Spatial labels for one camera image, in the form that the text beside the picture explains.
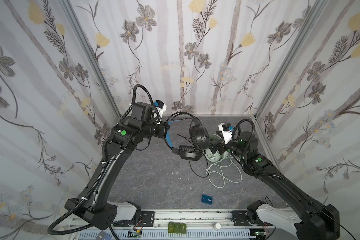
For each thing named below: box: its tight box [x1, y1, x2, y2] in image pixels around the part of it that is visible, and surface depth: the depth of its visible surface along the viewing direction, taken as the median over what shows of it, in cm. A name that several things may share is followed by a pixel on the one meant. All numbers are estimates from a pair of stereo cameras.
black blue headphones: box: [165, 111, 210, 161], surface depth 56 cm
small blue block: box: [201, 194, 213, 205], surface depth 80 cm
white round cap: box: [214, 223, 221, 231], surface depth 70 cm
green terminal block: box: [168, 221, 187, 234], surface depth 71 cm
